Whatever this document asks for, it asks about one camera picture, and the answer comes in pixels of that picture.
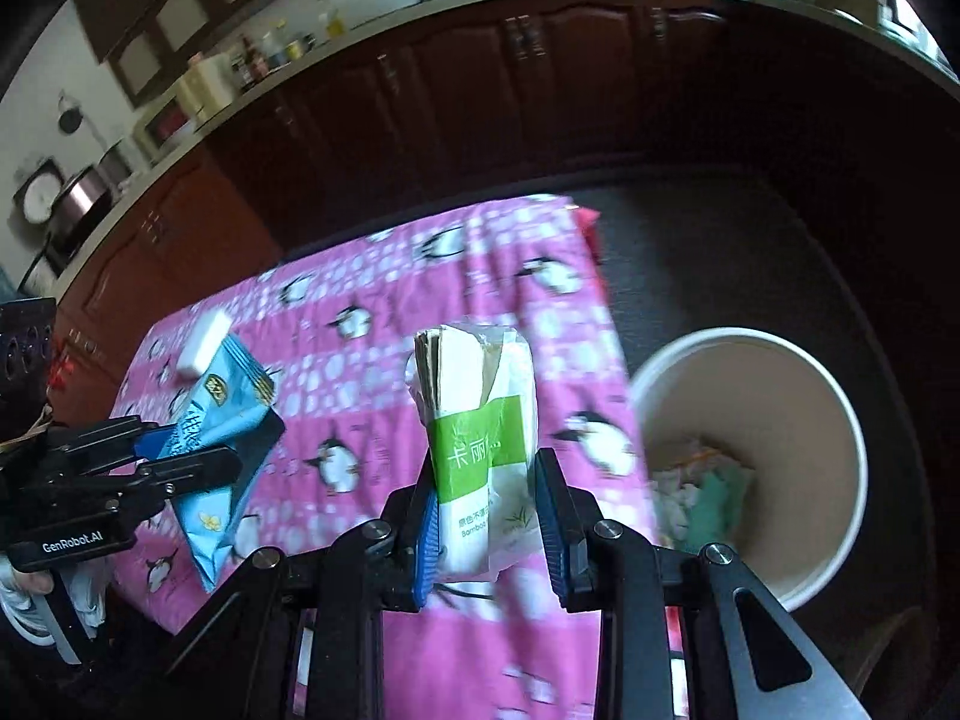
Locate crumpled beige wrapper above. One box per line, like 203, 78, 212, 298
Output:
671, 439, 740, 475

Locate paper towel roll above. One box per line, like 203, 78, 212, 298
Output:
176, 56, 230, 128

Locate light blue snack packet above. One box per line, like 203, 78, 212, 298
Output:
169, 334, 287, 593

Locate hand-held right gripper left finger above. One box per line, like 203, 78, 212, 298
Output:
161, 476, 443, 720

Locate brown wooden kitchen cabinets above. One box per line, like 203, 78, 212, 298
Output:
45, 4, 960, 421

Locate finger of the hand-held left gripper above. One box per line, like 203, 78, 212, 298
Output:
105, 448, 242, 511
51, 414, 164, 470

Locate steel pot on counter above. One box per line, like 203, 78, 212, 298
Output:
49, 165, 113, 248

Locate brown wall cabinets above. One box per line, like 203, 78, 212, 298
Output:
71, 0, 293, 106

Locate white tissue paper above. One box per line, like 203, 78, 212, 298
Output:
649, 465, 702, 541

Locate white foam block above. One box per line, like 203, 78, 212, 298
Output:
176, 309, 230, 376

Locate white round dial scale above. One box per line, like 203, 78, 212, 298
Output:
13, 161, 65, 226

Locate pink penguin print blanket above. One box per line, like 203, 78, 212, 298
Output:
109, 193, 676, 720

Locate teal green cloth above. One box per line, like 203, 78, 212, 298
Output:
686, 463, 757, 550

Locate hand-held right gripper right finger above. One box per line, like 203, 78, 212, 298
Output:
531, 448, 871, 720

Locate green label tissue pack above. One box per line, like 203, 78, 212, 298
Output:
405, 321, 539, 586

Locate white round bucket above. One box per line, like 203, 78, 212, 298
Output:
626, 326, 869, 614

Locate person's left hand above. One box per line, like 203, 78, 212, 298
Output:
0, 562, 112, 662

